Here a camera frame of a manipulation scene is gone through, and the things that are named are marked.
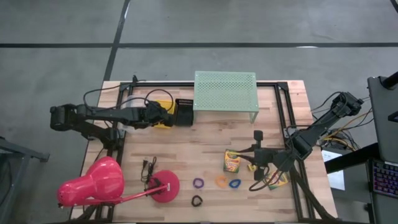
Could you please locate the white paper sheet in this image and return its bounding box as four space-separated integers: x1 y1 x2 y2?
321 149 346 192

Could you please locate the red desk lamp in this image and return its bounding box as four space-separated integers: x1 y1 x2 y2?
57 156 181 209

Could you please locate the grey metal stand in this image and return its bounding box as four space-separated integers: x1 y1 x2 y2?
0 136 50 218

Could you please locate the black support beam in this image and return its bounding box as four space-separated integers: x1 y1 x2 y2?
324 142 381 174

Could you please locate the orange coil wrist keychain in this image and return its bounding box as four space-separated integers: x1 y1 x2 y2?
215 174 229 189

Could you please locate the green perforated metal shelf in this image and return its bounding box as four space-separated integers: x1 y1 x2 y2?
193 70 260 124

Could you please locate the blue coil wrist keychain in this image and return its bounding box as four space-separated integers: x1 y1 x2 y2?
228 178 243 190

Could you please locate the black lamp power cord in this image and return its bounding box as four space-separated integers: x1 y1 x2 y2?
140 156 158 192

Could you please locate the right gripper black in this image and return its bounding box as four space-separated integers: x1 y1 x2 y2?
235 130 282 181

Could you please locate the medium Crayola crayon box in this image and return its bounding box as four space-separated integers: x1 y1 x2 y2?
264 170 290 191

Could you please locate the black plastic basket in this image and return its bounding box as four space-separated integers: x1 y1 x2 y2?
174 98 195 127

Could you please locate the purple coil wrist keychain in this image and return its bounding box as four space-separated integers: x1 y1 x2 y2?
192 177 206 190

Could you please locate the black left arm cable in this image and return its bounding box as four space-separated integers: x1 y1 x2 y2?
82 88 175 131

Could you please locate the large Crayola crayon box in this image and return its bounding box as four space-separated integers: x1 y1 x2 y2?
223 148 242 174

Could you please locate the black coil wrist keychain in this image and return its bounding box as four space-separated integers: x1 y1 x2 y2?
190 194 204 208

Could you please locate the yellow floor cable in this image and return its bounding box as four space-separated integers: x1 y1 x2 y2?
322 110 374 150

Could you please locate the yellow plastic basket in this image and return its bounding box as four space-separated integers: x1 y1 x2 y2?
153 99 177 129

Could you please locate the grey laptop lit keyboard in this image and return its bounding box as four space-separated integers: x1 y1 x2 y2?
368 76 398 200

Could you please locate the clear plastic bin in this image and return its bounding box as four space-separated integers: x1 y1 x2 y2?
119 94 156 135

